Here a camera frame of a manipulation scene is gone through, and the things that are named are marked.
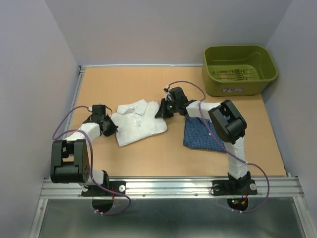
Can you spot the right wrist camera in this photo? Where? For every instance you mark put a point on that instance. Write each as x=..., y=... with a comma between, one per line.
x=177, y=94

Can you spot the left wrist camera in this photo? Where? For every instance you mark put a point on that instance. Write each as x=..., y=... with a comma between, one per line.
x=99, y=110

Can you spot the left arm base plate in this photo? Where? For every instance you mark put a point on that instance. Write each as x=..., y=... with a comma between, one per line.
x=117, y=186

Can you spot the white long sleeve shirt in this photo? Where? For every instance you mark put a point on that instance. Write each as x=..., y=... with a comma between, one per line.
x=137, y=121

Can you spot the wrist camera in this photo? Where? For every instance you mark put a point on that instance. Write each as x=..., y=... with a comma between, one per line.
x=177, y=94
x=99, y=110

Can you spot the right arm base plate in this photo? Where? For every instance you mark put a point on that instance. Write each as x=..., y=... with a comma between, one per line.
x=232, y=188

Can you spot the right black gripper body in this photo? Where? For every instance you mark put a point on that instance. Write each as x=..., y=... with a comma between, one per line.
x=168, y=108

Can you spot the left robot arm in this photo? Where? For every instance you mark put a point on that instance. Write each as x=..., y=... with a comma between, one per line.
x=70, y=161

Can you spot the aluminium side rail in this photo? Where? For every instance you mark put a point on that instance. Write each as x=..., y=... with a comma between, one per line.
x=63, y=127

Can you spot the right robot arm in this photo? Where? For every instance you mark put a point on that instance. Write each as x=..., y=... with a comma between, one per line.
x=227, y=121

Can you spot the green plastic tub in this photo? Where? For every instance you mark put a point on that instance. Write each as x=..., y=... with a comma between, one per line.
x=237, y=70

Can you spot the aluminium front rail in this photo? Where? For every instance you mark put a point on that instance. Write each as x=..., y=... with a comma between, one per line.
x=168, y=187

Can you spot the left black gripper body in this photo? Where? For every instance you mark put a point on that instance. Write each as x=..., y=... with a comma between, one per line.
x=111, y=127

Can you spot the blue checked shirt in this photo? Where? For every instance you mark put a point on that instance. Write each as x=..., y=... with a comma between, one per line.
x=197, y=136

